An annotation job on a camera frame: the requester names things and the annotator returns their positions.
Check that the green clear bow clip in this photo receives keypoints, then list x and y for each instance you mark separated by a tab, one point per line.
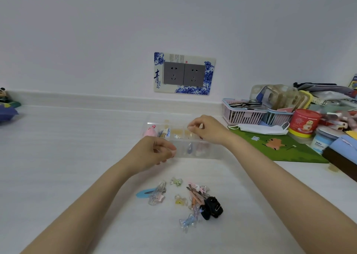
176	181

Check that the person's right thumb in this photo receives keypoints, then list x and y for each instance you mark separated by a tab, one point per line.
192	129

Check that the blue floral socket frame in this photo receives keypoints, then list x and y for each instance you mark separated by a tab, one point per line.
207	75

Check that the clear phone cases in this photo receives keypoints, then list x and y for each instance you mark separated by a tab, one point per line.
279	96

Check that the pile of grey bags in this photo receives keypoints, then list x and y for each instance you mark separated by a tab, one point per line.
326	90

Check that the person's left thumb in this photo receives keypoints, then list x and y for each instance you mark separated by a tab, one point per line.
168	152

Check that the panda figurine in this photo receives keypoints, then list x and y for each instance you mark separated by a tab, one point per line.
4	94

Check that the person's left forearm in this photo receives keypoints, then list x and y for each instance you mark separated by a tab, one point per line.
92	203

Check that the white face mask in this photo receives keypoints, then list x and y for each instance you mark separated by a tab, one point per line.
260	128

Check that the pink plush hair clip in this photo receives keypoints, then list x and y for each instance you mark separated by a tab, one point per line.
149	131

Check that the clear plastic organizer box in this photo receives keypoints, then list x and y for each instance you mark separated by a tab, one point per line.
184	147

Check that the yellow phone case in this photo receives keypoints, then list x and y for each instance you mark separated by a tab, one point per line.
306	99

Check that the yellow clear bow clip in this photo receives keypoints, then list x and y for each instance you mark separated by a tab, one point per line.
180	200

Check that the blue clear bow clip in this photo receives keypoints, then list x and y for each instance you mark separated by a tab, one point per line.
190	217

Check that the clear hair clip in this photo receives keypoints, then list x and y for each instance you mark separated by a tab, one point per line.
156	193

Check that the grey wall socket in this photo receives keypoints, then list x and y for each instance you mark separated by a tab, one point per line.
194	75
173	73

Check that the person's right hand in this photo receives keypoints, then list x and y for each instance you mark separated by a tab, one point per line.
213	129

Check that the blue plastic basket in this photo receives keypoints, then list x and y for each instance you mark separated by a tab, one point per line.
276	118

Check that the red and yellow canister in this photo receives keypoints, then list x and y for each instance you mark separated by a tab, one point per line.
304	122

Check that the white and blue jar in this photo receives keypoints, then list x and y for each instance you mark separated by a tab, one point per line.
320	142

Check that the black claw hair clip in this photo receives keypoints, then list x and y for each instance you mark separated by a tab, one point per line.
212	207

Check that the person's left hand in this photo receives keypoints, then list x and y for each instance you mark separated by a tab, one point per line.
147	153

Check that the black framed glasses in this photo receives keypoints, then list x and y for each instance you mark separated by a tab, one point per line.
246	104

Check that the bundle of pink hair clips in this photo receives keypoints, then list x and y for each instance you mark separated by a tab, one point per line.
196	192

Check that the person's right forearm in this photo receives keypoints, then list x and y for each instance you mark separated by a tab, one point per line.
281	195

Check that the blue flat hair clip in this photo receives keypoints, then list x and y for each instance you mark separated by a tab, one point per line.
143	193

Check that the green cartoon mat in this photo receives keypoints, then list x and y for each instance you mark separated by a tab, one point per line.
295	153

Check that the pink plastic basket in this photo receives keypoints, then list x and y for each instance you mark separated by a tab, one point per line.
239	115

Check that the dark brown box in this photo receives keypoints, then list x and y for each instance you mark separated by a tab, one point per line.
341	164

